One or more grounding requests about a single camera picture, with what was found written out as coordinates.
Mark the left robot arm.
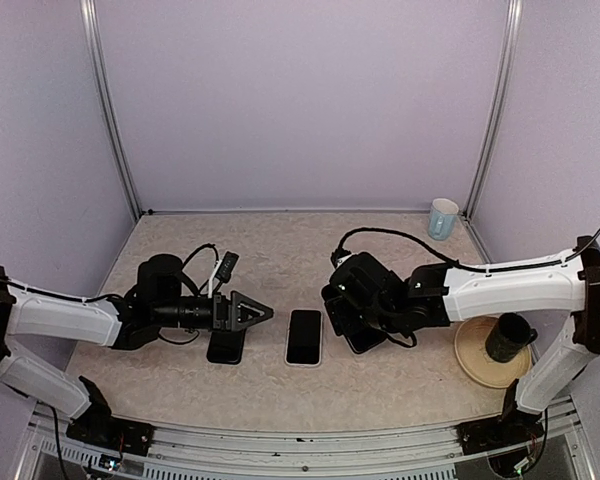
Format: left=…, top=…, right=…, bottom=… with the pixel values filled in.
left=0, top=254, right=274, bottom=445

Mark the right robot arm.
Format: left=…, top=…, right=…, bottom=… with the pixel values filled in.
left=329, top=236, right=600, bottom=444

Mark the left aluminium frame post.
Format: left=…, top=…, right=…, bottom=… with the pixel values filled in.
left=80, top=0, right=143, bottom=222

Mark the right aluminium frame post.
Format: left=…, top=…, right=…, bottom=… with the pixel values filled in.
left=464, top=0, right=523, bottom=222

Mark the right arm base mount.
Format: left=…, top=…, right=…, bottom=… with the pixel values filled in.
left=456, top=380, right=546, bottom=455

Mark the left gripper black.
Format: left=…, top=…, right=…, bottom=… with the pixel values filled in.
left=153, top=290, right=273, bottom=333

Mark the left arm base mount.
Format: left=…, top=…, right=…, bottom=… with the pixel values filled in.
left=66, top=376, right=155, bottom=457

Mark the aluminium frame post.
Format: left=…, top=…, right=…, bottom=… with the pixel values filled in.
left=80, top=0, right=143, bottom=222
left=464, top=0, right=523, bottom=222

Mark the light blue mug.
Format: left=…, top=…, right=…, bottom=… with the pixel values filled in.
left=428, top=198, right=459, bottom=241

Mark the beige plate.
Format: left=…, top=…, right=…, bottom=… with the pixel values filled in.
left=454, top=316, right=532, bottom=389

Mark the white-edged phone screen up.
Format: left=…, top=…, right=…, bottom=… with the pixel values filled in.
left=285, top=310, right=323, bottom=367

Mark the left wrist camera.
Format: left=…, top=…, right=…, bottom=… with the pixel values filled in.
left=206, top=251, right=239, bottom=298

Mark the dark green mug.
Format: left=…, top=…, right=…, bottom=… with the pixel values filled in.
left=485, top=313, right=538, bottom=363

